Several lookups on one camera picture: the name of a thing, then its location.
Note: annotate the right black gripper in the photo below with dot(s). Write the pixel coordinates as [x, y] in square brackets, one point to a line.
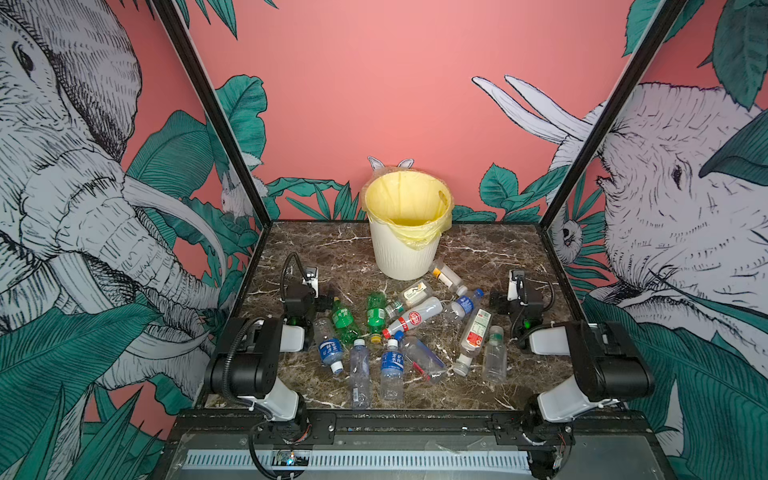
[517, 306]

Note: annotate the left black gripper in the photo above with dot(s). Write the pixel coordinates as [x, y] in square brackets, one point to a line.
[309, 303]

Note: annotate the green bottle yellow cap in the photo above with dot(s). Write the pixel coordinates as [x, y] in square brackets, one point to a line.
[344, 322]

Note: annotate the clear bottle red white label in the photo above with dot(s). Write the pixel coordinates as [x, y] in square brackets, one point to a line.
[471, 340]

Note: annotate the clear bottle blue label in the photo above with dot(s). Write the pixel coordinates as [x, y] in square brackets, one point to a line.
[328, 345]

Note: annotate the clear bottle green cap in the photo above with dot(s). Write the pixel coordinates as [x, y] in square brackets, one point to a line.
[495, 357]

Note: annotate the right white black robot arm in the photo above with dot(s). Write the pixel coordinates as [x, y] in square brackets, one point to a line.
[607, 369]

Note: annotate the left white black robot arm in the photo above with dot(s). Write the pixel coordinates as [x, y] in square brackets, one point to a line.
[244, 367]

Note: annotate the white ribbed plastic bin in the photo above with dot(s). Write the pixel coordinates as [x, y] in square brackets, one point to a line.
[396, 259]

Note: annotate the yellow plastic bin liner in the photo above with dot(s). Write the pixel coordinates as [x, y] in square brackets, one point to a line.
[415, 206]

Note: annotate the clear bottle orange label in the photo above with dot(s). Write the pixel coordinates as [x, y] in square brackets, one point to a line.
[440, 271]

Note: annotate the green bottle green label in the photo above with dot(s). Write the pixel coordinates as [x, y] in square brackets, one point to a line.
[376, 316]

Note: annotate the small clear bottle cream label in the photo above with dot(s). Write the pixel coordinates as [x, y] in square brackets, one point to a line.
[408, 298]

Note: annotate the clear bottle white cap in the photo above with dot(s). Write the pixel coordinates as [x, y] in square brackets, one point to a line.
[359, 380]

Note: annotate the blue label bottle white cap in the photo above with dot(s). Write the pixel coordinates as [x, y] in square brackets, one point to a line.
[392, 372]

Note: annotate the crushed clear bottle blue cap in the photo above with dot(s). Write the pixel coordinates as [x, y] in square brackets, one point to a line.
[423, 359]

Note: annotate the white perforated vent strip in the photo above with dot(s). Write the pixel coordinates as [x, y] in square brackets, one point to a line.
[331, 460]

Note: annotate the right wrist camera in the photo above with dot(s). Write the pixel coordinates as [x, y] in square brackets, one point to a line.
[516, 285]

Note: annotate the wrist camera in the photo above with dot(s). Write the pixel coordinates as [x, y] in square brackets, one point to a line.
[516, 285]
[311, 279]

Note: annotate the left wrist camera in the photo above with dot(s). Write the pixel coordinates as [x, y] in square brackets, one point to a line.
[311, 279]

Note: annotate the black front rail frame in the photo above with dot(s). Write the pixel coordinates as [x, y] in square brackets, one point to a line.
[323, 426]

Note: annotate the right black corner post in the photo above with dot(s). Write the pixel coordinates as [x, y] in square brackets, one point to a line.
[653, 37]

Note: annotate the black corner post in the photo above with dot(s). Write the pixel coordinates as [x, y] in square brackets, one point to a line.
[653, 37]
[169, 15]

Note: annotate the left black corner post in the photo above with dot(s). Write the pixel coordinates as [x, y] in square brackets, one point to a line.
[169, 15]

